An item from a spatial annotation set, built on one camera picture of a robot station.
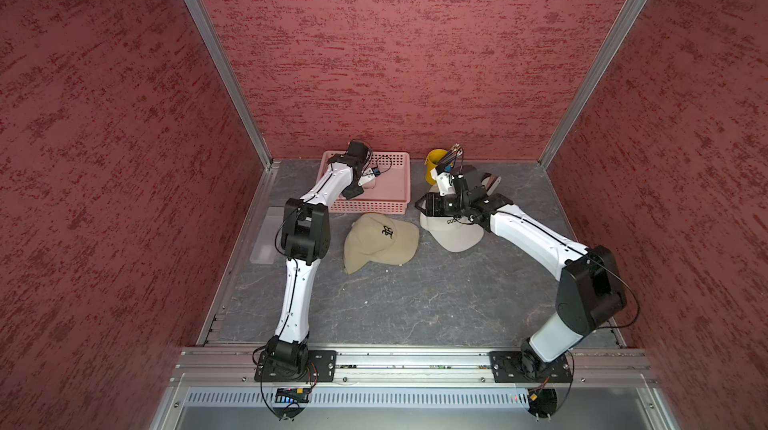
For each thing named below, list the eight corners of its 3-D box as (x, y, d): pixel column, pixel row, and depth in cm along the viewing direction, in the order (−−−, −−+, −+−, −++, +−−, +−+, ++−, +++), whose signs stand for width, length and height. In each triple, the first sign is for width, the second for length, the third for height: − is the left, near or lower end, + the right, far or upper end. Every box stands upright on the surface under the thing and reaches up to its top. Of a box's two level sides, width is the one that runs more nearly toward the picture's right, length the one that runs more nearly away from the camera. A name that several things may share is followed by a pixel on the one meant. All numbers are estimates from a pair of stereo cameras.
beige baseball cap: (345, 272, 92) (342, 261, 86) (350, 226, 103) (347, 213, 96) (418, 272, 92) (420, 261, 86) (415, 226, 103) (417, 213, 97)
